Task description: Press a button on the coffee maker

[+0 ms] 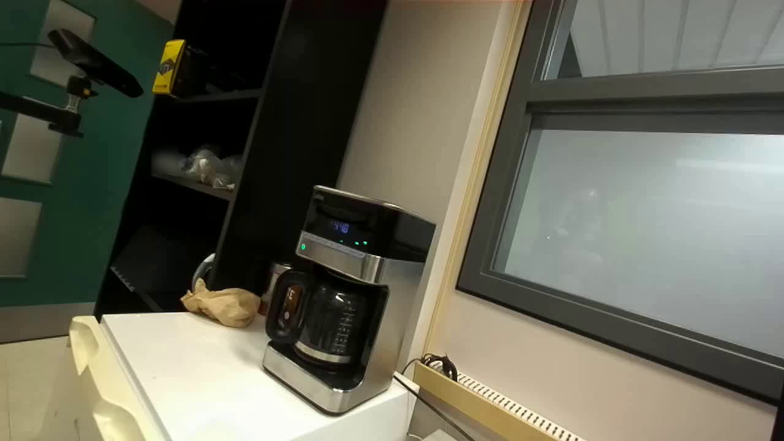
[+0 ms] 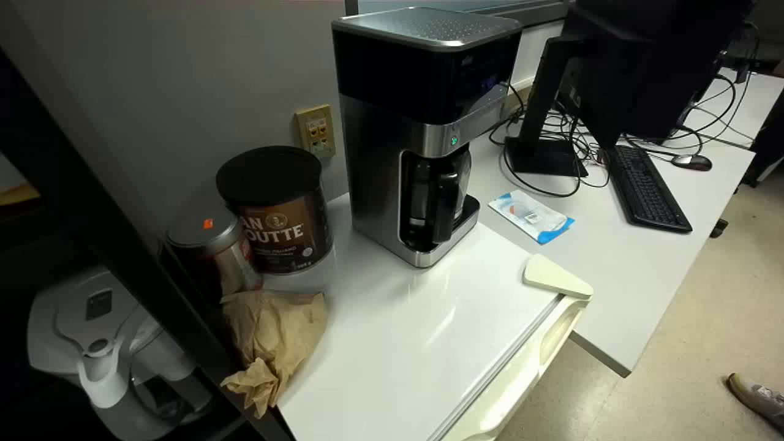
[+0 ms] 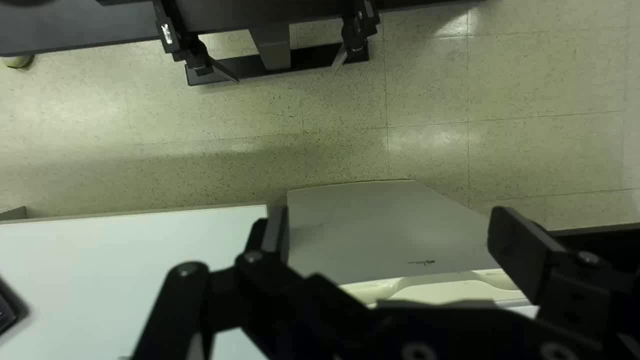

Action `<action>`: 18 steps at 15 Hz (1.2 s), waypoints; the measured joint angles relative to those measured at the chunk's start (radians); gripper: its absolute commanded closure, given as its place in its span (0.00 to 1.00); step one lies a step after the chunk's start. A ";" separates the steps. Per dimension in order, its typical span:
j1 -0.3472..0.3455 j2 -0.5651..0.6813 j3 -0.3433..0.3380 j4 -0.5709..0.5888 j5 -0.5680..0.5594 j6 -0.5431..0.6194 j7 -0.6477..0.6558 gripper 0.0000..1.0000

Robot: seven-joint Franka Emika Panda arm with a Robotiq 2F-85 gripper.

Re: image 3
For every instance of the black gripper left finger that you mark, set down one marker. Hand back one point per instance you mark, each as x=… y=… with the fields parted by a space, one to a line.
x=266 y=301

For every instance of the black flat device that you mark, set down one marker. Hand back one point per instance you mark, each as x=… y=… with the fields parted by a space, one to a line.
x=8 y=307

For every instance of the grey stand post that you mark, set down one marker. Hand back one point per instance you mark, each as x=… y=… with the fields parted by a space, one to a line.
x=272 y=44

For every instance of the grey metal box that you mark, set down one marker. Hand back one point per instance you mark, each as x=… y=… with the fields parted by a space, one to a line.
x=380 y=227

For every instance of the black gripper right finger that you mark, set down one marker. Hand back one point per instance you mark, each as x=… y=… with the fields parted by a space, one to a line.
x=532 y=260

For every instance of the small pale floor object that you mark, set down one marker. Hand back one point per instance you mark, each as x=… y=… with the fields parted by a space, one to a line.
x=16 y=61

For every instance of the black metal stand base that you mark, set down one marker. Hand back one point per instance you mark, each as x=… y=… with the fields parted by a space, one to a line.
x=266 y=65

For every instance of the dark desk top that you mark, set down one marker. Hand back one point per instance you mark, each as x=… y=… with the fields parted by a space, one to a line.
x=66 y=22

